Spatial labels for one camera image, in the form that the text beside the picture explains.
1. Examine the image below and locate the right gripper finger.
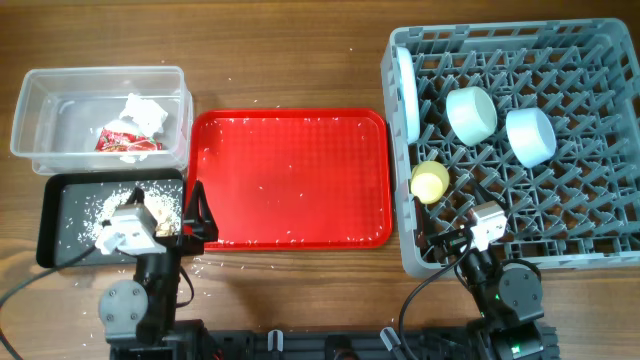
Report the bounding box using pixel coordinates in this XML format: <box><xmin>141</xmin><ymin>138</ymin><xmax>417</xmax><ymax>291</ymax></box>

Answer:
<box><xmin>413</xmin><ymin>196</ymin><xmax>435</xmax><ymax>240</ymax></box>
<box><xmin>474</xmin><ymin>181</ymin><xmax>506</xmax><ymax>208</ymax></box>

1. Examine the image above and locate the yellow cup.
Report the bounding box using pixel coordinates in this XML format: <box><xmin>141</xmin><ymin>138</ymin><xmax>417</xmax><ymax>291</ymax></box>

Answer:
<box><xmin>409</xmin><ymin>161</ymin><xmax>450</xmax><ymax>205</ymax></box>

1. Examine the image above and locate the red snack wrapper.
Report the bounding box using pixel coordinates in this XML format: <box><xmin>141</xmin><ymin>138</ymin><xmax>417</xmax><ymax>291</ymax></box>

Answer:
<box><xmin>95</xmin><ymin>129</ymin><xmax>164</xmax><ymax>152</ymax></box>

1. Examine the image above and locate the light blue small bowl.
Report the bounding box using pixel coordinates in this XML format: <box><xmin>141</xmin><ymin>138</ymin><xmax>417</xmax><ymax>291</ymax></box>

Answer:
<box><xmin>505</xmin><ymin>108</ymin><xmax>557</xmax><ymax>168</ymax></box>

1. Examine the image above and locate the mint green bowl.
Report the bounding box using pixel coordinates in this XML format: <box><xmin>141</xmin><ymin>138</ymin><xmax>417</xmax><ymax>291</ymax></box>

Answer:
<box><xmin>445</xmin><ymin>86</ymin><xmax>497</xmax><ymax>146</ymax></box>

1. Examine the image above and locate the white tissue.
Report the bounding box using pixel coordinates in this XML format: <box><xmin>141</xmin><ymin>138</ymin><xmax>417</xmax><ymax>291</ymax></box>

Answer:
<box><xmin>114</xmin><ymin>93</ymin><xmax>168</xmax><ymax>142</ymax></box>

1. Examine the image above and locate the light blue plate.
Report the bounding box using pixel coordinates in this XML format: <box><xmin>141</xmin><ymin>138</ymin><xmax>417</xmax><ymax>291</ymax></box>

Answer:
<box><xmin>396</xmin><ymin>47</ymin><xmax>420</xmax><ymax>144</ymax></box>

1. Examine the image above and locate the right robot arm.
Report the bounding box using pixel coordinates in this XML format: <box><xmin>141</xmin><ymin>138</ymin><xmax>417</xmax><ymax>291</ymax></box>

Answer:
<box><xmin>415</xmin><ymin>179</ymin><xmax>560</xmax><ymax>360</ymax></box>

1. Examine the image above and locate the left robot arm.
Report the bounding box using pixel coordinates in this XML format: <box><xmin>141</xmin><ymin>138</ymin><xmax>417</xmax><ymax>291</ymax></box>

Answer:
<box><xmin>97</xmin><ymin>181</ymin><xmax>224</xmax><ymax>360</ymax></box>

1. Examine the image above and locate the grey dishwasher rack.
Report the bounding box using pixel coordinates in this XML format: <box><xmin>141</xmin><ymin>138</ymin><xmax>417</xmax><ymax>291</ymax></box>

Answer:
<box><xmin>380</xmin><ymin>18</ymin><xmax>639</xmax><ymax>278</ymax></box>

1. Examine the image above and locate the spilled rice pile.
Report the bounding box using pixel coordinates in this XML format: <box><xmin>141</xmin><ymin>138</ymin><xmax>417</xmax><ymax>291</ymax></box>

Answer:
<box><xmin>76</xmin><ymin>180</ymin><xmax>183</xmax><ymax>246</ymax></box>

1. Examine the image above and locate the black tray bin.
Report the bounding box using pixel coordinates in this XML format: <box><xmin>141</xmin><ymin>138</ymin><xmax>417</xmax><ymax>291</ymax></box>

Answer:
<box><xmin>36</xmin><ymin>169</ymin><xmax>184</xmax><ymax>268</ymax></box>

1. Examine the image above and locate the red serving tray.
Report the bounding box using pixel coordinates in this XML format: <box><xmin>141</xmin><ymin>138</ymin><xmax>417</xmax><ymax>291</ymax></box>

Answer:
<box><xmin>187</xmin><ymin>108</ymin><xmax>393</xmax><ymax>252</ymax></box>

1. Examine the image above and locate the clear plastic bin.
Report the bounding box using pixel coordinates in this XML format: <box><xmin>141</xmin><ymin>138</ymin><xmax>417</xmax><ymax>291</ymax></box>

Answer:
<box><xmin>10</xmin><ymin>66</ymin><xmax>194</xmax><ymax>175</ymax></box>

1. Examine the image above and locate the right black cable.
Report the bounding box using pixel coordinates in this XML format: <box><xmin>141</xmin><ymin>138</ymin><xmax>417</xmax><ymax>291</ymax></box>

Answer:
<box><xmin>398</xmin><ymin>239</ymin><xmax>476</xmax><ymax>360</ymax></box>

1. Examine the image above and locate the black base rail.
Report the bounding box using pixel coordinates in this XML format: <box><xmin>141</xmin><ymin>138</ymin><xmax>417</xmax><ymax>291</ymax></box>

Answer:
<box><xmin>110</xmin><ymin>327</ymin><xmax>484</xmax><ymax>360</ymax></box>

